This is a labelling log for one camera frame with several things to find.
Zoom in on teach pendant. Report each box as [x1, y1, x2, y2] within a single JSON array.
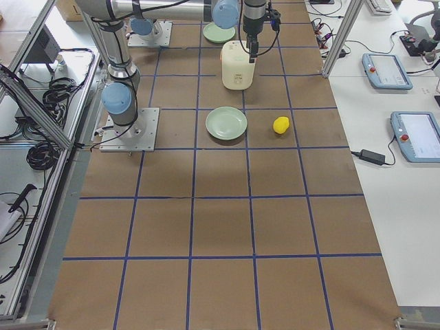
[[390, 111, 439, 163], [362, 53, 413, 91]]

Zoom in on upper teach pendant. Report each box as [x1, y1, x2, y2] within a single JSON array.
[[362, 53, 413, 91]]

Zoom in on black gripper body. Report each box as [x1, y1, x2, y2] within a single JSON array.
[[243, 0, 266, 38]]

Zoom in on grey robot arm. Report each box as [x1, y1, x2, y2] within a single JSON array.
[[76, 1, 272, 82], [129, 18, 163, 47]]

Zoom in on yellow lemon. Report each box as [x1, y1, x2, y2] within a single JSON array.
[[272, 116, 290, 135]]

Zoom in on brown paper mat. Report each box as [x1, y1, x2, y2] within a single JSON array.
[[49, 1, 399, 329]]

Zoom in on near green plate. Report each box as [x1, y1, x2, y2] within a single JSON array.
[[206, 107, 248, 140]]

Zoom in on green plate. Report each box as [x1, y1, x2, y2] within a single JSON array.
[[206, 107, 248, 140], [203, 22, 236, 43]]

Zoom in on lower teach pendant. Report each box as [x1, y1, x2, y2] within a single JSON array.
[[390, 111, 439, 163]]

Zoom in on aluminium frame post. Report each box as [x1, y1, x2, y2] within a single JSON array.
[[322, 0, 362, 78]]

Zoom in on cream rice cooker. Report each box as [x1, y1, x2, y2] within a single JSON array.
[[221, 41, 255, 90]]

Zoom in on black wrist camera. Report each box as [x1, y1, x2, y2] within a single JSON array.
[[266, 8, 281, 32]]

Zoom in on aluminium frame left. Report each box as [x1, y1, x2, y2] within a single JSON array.
[[1, 1, 102, 327]]

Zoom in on black coiled cables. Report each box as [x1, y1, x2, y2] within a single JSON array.
[[26, 77, 83, 172]]

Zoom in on far green plate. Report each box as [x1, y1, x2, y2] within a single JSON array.
[[203, 22, 236, 43]]

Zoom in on black power adapter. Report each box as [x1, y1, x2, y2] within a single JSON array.
[[359, 149, 386, 166]]

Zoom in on white keyboard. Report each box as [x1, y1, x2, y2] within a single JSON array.
[[364, 0, 393, 16]]

